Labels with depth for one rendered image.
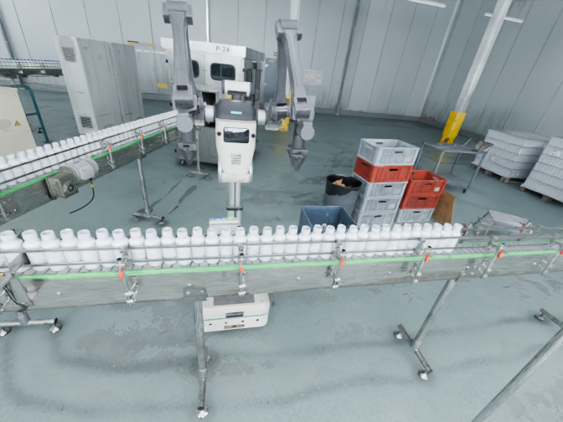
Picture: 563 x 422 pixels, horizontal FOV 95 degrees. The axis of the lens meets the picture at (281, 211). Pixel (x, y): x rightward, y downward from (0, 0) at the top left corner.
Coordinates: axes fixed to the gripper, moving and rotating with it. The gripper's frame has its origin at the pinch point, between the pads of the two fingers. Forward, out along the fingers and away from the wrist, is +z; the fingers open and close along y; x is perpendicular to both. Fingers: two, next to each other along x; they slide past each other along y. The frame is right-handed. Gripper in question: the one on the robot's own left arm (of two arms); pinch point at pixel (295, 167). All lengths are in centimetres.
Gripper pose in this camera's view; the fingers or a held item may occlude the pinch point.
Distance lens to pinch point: 119.1
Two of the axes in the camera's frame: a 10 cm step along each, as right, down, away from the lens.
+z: -1.0, 8.8, 4.7
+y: -1.9, -4.8, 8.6
